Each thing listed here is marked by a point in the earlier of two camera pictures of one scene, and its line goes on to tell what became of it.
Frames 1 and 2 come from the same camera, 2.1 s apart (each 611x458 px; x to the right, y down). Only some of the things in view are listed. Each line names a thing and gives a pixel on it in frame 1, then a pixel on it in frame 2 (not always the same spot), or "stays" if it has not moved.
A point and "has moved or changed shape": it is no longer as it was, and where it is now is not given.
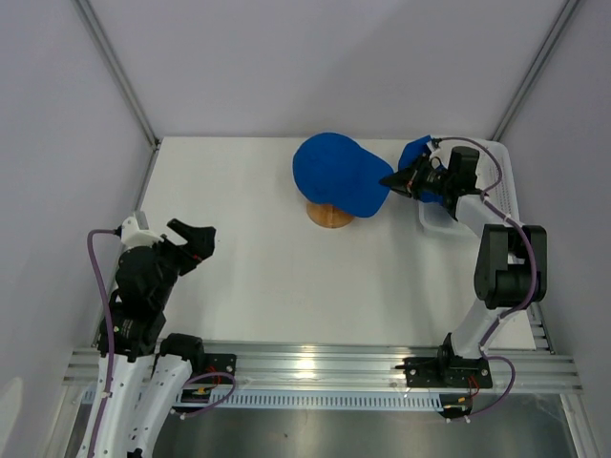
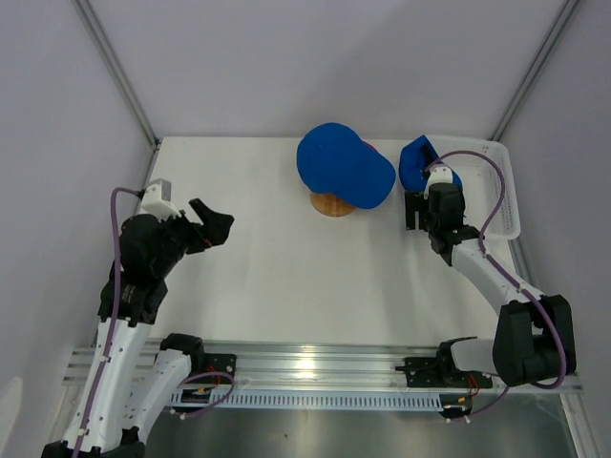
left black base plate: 224,363 stays
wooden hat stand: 327,216 -> 327,203
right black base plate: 431,372 stays
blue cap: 336,170 has moved or changed shape
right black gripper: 408,183 -> 415,201
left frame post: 115,61 stays
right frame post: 567,13 stays
